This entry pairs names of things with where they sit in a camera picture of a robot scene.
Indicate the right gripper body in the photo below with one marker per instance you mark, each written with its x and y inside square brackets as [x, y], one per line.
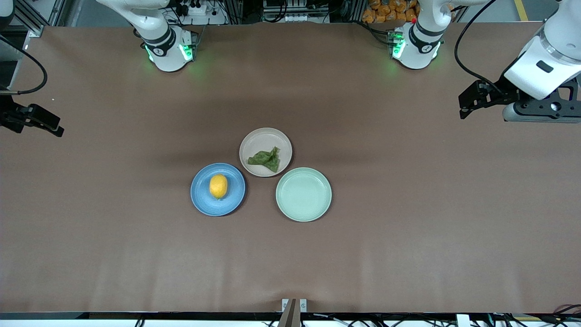
[10, 117]

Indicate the yellow lemon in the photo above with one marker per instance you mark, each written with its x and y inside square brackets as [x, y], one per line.
[218, 186]

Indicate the green lettuce leaf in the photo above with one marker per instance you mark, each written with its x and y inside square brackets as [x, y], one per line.
[268, 159]

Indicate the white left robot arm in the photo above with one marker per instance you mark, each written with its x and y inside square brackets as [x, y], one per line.
[420, 45]

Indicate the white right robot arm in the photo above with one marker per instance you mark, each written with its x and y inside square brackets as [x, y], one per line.
[163, 50]

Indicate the bag of orange fruits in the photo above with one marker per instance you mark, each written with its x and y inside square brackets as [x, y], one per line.
[381, 11]

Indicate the blue plate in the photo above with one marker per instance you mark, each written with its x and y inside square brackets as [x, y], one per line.
[204, 200]

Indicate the brown table cover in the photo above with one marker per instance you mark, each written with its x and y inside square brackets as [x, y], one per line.
[408, 272]

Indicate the white power strip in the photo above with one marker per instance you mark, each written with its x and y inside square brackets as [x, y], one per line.
[197, 10]

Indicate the light green plate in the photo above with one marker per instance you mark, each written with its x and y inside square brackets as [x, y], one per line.
[304, 195]

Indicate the white control equipment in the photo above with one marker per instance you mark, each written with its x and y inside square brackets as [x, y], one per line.
[295, 18]

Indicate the beige plate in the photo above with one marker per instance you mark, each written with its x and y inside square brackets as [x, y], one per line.
[258, 141]

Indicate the aluminium frame profile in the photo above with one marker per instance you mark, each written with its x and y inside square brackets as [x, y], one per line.
[35, 30]

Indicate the silver table edge bracket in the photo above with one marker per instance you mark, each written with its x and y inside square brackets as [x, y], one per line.
[284, 305]

